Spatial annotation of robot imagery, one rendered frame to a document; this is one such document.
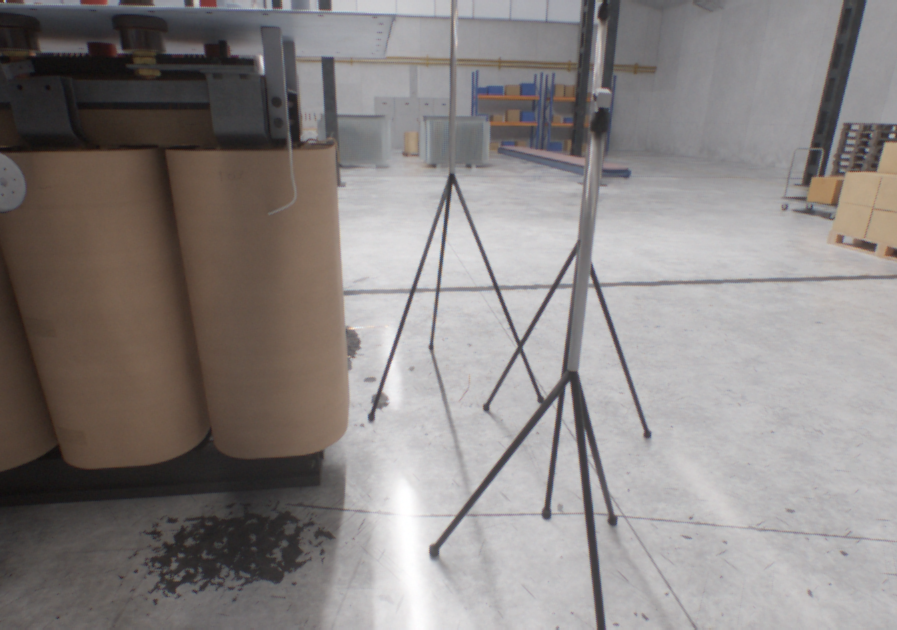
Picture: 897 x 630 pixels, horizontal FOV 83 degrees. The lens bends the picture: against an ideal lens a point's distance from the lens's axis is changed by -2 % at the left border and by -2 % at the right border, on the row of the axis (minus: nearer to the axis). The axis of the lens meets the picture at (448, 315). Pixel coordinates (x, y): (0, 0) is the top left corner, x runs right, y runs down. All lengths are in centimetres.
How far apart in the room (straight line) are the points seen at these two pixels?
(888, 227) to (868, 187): 46
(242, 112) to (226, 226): 28
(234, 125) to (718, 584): 172
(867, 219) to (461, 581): 574
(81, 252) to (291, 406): 66
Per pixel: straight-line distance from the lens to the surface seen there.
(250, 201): 139
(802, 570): 186
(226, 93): 142
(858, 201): 666
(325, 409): 160
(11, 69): 149
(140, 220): 153
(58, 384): 173
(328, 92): 974
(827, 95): 1357
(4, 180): 122
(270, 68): 147
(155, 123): 157
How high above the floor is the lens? 115
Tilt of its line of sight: 21 degrees down
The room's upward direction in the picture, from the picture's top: 1 degrees clockwise
